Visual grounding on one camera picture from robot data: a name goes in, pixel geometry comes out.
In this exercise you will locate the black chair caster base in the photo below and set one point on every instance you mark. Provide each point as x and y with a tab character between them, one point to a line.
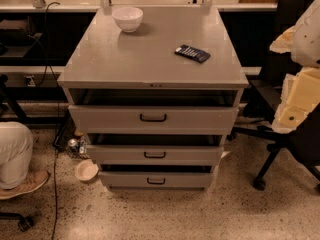
24	223

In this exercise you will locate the grey top drawer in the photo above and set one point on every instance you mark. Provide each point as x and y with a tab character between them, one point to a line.
153	119

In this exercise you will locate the black office chair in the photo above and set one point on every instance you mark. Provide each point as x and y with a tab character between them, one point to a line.
265	96

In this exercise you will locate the white ceramic bowl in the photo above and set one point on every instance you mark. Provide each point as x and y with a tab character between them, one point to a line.
128	19

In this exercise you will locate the grey metal drawer cabinet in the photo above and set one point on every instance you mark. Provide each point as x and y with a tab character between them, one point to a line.
113	68

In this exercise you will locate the wall power outlet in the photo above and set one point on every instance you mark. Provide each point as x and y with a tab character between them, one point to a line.
29	80

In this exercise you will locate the tan sneaker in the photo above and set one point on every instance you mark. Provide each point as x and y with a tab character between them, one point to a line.
32	182

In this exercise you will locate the grey middle drawer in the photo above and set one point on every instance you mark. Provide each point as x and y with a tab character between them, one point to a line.
155	155

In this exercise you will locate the small bowl on floor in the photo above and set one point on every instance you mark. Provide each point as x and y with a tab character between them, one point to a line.
86	170

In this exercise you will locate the grey drawer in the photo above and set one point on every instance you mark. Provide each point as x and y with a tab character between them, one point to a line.
155	180
153	119
155	155

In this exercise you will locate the drink can on floor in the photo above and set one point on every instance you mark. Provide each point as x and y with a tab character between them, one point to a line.
73	145

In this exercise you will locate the dark blue calculator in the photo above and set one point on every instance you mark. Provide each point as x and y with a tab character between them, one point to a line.
192	53

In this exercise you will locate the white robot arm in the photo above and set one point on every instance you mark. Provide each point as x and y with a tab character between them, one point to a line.
305	49

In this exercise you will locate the grey bottom drawer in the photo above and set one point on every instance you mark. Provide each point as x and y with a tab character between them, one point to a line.
155	180

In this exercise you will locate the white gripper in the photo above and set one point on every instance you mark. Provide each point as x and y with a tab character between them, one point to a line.
307	39

